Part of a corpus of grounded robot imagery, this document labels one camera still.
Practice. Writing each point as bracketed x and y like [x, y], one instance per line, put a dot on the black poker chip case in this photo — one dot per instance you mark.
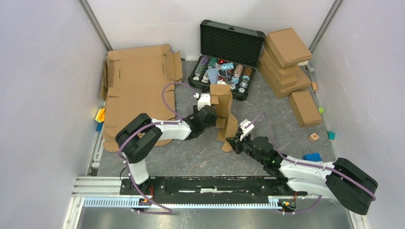
[228, 53]

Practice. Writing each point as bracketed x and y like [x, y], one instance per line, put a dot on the small wooden cube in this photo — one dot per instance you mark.
[314, 86]

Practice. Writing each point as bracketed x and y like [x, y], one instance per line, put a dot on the stack of flat cardboard sheets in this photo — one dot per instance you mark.
[138, 80]

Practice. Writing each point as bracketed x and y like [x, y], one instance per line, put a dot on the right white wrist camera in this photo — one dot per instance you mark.
[246, 127]

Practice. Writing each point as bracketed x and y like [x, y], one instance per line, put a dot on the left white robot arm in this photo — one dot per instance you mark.
[138, 138]

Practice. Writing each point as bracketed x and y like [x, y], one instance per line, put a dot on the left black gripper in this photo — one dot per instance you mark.
[212, 123]

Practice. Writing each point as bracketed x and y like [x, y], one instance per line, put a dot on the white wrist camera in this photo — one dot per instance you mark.
[246, 127]
[202, 100]

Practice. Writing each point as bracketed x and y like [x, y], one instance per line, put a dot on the teal block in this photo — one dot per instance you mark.
[331, 135]

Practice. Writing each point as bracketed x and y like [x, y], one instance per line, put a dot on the yellow orange block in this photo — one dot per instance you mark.
[100, 116]

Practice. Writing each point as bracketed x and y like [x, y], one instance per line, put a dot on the wooden letter H block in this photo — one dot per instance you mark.
[313, 137]

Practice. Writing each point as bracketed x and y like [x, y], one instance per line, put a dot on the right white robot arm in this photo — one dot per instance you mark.
[341, 180]

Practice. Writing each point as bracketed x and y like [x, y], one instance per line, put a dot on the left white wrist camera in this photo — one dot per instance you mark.
[202, 100]

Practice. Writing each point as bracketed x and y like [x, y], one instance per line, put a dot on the small folded cardboard box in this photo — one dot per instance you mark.
[304, 109]

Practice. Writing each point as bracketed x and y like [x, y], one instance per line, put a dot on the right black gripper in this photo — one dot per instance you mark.
[231, 140]

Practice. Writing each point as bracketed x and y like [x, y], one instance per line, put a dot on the blue block at left wall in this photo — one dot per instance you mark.
[99, 127]

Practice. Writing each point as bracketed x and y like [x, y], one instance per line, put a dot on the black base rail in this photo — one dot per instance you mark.
[216, 190]

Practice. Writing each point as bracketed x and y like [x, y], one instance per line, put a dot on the large bottom cardboard box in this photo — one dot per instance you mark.
[303, 84]

